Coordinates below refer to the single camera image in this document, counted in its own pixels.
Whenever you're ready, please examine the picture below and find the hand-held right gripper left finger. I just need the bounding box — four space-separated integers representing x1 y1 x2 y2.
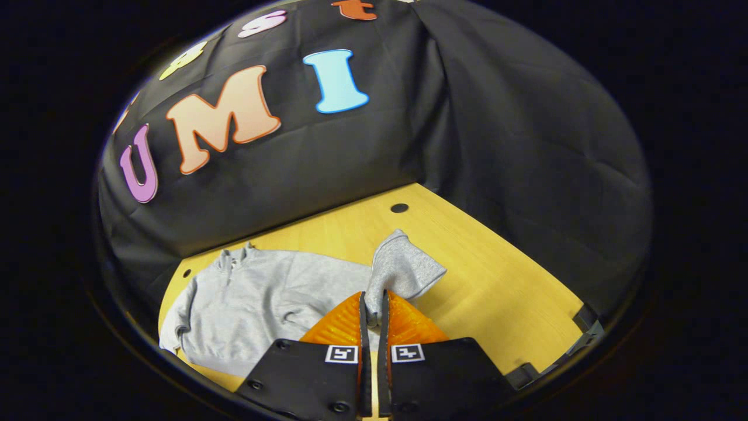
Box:
236 291 373 419

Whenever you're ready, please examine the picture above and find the grey zip-neck sweatshirt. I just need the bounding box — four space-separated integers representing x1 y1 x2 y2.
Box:
159 229 448 378

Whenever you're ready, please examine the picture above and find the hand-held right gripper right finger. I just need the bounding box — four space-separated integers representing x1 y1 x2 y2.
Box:
377 289 518 419

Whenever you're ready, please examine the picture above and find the black backdrop cloth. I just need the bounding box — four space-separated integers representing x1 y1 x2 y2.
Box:
96 0 653 321

